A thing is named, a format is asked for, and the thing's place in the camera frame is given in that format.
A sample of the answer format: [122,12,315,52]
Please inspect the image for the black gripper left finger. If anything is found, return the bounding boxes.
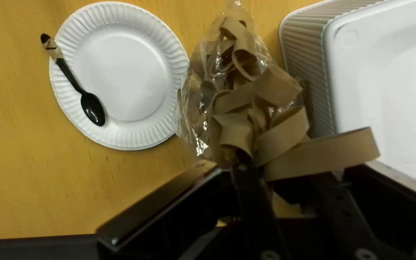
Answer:
[228,148,287,260]

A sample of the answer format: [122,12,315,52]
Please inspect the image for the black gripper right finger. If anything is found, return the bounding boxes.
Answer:
[307,171,381,260]

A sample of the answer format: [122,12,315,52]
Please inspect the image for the tan rubber bands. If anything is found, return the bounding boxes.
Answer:
[208,106,381,184]

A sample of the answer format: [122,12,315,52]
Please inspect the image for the white paper plate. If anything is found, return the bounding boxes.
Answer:
[47,0,190,152]

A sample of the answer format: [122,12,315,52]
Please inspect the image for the white plastic basket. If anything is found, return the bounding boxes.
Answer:
[277,0,416,204]

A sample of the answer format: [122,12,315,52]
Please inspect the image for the black plastic spoon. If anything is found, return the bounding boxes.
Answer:
[39,32,107,129]

